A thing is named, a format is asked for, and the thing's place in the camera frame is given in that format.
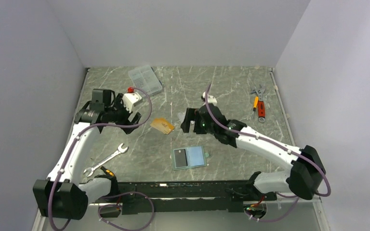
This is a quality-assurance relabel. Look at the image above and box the aluminium frame rail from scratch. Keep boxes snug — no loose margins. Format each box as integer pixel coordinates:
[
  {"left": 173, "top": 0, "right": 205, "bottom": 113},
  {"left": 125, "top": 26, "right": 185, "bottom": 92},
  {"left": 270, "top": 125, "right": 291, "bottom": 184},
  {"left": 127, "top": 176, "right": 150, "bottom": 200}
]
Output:
[{"left": 31, "top": 204, "right": 92, "bottom": 231}]

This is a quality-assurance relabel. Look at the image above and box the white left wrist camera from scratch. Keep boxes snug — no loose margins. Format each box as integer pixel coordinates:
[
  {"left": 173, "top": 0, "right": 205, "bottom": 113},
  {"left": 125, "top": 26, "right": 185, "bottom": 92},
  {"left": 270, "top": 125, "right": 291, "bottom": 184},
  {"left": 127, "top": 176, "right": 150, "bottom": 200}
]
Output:
[{"left": 122, "top": 87, "right": 142, "bottom": 113}]

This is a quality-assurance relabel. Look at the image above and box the silver open-end wrench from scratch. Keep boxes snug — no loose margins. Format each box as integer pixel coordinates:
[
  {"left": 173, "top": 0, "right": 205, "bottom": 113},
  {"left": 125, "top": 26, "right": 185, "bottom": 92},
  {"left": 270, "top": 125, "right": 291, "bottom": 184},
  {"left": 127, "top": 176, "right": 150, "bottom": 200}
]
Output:
[{"left": 83, "top": 143, "right": 129, "bottom": 177}]

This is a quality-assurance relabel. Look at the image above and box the yellow black screwdriver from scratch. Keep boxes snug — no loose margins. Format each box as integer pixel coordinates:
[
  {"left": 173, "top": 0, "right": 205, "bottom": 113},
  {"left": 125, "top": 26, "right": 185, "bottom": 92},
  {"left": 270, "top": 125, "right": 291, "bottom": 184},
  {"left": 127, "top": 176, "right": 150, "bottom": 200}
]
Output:
[{"left": 100, "top": 166, "right": 116, "bottom": 178}]

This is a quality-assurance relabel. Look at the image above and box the orange small screwdriver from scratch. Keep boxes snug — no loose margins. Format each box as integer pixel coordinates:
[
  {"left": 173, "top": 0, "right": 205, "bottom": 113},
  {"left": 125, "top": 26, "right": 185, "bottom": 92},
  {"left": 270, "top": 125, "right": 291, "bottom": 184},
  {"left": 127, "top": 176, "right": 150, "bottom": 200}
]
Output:
[{"left": 252, "top": 96, "right": 259, "bottom": 112}]

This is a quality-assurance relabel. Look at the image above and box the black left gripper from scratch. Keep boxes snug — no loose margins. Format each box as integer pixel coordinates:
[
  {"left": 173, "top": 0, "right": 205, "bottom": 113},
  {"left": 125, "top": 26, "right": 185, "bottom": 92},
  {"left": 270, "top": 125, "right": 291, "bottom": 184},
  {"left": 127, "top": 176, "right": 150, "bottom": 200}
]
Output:
[{"left": 105, "top": 94, "right": 141, "bottom": 134}]

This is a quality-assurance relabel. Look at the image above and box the red adjustable wrench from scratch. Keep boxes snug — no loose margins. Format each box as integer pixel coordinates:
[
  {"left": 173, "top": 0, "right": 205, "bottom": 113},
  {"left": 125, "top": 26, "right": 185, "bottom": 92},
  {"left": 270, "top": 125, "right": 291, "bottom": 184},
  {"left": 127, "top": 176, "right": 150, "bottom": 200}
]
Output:
[{"left": 251, "top": 84, "right": 265, "bottom": 123}]

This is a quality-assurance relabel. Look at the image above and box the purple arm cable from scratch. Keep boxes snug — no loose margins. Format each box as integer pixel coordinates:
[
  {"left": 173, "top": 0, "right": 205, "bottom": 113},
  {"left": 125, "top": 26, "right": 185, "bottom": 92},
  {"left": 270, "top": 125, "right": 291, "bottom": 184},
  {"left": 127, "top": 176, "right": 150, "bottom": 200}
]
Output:
[
  {"left": 204, "top": 83, "right": 332, "bottom": 223},
  {"left": 48, "top": 87, "right": 155, "bottom": 231}
]

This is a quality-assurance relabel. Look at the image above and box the green card holder wallet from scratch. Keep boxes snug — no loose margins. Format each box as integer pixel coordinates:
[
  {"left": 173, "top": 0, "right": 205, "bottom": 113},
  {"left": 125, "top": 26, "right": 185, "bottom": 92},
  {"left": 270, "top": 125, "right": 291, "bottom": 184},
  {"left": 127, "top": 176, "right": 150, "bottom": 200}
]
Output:
[{"left": 171, "top": 146, "right": 210, "bottom": 171}]

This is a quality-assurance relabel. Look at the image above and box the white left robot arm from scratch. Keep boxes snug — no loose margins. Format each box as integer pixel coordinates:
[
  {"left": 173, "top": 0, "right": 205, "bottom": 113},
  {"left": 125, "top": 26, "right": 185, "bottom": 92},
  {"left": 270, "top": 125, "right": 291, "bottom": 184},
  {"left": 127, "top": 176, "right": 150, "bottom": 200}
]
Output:
[{"left": 33, "top": 89, "right": 142, "bottom": 220}]

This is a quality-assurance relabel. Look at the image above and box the clear plastic organizer box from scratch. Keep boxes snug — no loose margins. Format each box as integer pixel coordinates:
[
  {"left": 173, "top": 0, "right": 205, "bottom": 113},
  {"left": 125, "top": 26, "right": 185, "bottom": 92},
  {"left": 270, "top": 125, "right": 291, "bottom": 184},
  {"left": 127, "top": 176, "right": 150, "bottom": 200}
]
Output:
[{"left": 128, "top": 65, "right": 163, "bottom": 96}]

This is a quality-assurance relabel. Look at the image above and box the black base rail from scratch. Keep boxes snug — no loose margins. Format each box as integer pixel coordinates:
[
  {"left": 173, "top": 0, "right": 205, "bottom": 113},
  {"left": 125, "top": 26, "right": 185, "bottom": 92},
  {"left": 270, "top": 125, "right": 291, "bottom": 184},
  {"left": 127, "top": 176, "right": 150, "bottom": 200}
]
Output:
[{"left": 96, "top": 180, "right": 277, "bottom": 215}]

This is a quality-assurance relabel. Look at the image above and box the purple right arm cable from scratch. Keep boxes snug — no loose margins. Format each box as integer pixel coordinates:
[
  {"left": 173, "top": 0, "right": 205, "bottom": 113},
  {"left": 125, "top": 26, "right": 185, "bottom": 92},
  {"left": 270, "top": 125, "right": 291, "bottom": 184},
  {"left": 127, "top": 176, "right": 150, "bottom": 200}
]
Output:
[{"left": 204, "top": 83, "right": 332, "bottom": 223}]

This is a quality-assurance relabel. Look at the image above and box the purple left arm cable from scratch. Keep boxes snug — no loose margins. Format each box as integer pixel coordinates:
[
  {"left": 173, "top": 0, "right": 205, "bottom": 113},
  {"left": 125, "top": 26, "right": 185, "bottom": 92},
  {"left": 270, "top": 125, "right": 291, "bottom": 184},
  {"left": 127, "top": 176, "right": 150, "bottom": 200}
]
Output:
[{"left": 48, "top": 87, "right": 155, "bottom": 231}]

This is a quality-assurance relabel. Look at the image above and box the black credit card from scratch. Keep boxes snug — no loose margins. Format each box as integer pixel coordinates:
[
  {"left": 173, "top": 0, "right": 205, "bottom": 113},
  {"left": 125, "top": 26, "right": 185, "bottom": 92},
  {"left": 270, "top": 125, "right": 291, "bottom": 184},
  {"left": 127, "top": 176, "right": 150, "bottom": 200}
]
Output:
[{"left": 173, "top": 149, "right": 188, "bottom": 168}]

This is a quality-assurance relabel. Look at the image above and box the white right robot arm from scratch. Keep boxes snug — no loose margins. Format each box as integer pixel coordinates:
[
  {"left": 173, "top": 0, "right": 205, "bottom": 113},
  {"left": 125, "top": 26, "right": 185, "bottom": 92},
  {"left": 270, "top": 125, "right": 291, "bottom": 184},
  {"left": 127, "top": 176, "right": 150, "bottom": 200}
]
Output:
[{"left": 181, "top": 103, "right": 326, "bottom": 200}]

